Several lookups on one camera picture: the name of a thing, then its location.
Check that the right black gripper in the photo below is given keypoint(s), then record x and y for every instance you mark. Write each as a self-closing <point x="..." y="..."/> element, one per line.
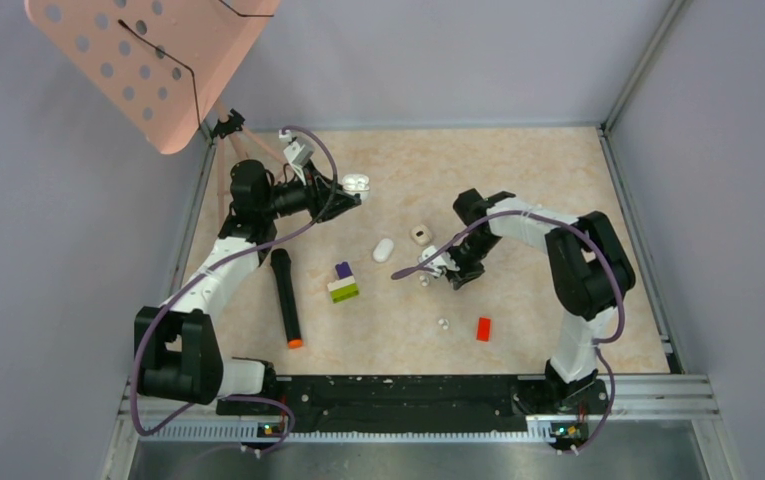
<point x="465" y="274"/>

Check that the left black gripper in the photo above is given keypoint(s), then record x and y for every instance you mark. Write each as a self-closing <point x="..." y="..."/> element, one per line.
<point x="323" y="197"/>

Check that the white earbud case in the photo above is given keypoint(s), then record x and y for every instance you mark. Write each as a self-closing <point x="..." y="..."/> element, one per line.
<point x="356" y="184"/>
<point x="383" y="250"/>

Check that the beige earbud case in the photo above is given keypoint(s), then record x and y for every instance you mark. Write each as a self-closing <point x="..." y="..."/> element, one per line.
<point x="421" y="235"/>

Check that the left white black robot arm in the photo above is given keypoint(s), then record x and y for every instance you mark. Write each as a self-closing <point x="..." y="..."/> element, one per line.
<point x="180" y="354"/>

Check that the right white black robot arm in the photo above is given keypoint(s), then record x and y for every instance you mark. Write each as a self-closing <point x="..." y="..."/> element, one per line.
<point x="590" y="271"/>

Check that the white closed earbud case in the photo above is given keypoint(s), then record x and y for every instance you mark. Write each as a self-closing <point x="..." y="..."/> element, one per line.
<point x="383" y="250"/>

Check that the red toy brick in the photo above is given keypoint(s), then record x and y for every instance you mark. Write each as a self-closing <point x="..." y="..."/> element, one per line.
<point x="483" y="332"/>

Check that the black marker orange cap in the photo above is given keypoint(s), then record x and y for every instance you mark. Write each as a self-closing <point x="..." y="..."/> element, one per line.
<point x="281" y="266"/>

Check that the purple white green block stack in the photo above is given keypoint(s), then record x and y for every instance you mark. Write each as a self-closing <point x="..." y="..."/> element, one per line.
<point x="345" y="286"/>

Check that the pink perforated music stand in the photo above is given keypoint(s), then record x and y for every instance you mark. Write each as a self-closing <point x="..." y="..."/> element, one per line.
<point x="162" y="63"/>

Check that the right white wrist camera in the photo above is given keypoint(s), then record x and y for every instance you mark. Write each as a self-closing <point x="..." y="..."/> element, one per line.
<point x="436" y="262"/>

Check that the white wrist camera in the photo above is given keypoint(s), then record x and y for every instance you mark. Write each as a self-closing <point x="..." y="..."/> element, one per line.
<point x="436" y="262"/>
<point x="297" y="152"/>

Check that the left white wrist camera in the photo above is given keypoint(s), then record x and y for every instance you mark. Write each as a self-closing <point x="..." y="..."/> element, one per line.
<point x="297" y="152"/>

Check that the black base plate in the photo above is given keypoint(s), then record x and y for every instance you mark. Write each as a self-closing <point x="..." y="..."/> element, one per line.
<point x="434" y="404"/>

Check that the aluminium frame rail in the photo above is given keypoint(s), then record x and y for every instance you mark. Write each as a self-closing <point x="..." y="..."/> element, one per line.
<point x="636" y="426"/>

